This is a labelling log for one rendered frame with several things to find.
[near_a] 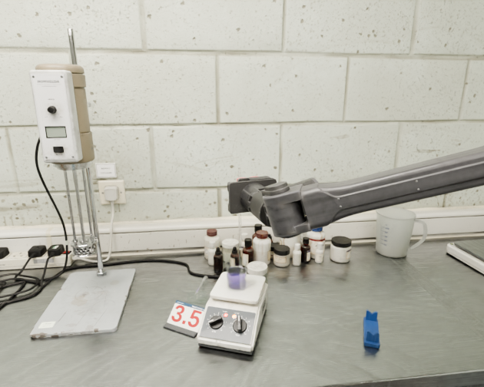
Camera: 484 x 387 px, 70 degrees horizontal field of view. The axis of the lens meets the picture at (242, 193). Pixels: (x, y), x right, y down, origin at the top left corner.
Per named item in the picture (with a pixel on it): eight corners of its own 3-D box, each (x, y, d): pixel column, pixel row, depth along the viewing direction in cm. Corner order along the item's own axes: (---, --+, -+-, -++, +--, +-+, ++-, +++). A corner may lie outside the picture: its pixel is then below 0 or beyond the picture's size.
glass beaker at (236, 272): (237, 279, 91) (237, 251, 88) (251, 288, 87) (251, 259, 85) (219, 288, 87) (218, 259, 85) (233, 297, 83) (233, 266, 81)
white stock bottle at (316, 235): (302, 253, 125) (303, 223, 122) (318, 249, 127) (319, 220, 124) (311, 260, 119) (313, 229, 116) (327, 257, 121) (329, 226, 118)
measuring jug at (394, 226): (428, 255, 123) (435, 215, 119) (416, 268, 114) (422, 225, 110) (377, 240, 135) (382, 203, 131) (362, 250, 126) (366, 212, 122)
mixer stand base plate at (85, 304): (116, 332, 84) (115, 328, 83) (28, 339, 81) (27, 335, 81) (136, 270, 112) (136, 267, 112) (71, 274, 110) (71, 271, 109)
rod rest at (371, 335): (379, 349, 78) (381, 335, 77) (363, 345, 79) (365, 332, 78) (377, 322, 87) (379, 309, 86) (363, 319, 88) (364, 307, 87)
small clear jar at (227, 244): (223, 255, 123) (223, 237, 121) (240, 256, 122) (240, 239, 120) (220, 262, 118) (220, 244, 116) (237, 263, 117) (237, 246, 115)
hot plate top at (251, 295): (257, 305, 81) (257, 302, 80) (208, 298, 83) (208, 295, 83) (266, 279, 92) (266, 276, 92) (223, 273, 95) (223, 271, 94)
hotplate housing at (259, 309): (253, 357, 76) (253, 325, 73) (196, 347, 79) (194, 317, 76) (269, 300, 96) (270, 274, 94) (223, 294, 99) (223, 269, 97)
